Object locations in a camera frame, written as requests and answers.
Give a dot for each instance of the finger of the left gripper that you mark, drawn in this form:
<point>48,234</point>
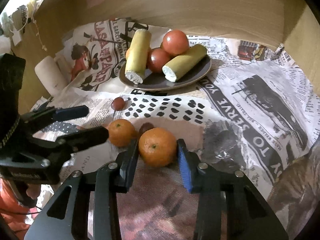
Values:
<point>74,143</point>
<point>40,119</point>

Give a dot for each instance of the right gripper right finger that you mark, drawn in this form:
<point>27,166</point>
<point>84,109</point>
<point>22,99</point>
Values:
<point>229,204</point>

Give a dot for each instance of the small mandarin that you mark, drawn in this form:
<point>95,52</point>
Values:
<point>121,132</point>
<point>157,147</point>

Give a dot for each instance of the yellow corn piece front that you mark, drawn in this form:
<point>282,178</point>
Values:
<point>138,56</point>

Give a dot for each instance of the yellow corn piece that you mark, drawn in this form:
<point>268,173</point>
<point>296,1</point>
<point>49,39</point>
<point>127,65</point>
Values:
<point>181,64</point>
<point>138,56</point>

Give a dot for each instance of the red apple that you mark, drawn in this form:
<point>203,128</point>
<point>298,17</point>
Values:
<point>175,42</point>

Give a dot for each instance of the large orange with sticker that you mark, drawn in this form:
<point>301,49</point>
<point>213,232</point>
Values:
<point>127,54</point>

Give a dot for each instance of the newspaper print cloth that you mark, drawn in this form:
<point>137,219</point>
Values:
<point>259,117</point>

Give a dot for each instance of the black patterned headband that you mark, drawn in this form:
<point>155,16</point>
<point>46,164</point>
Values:
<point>24,14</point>

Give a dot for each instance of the dark round plate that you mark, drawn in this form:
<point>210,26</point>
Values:
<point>157,82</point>

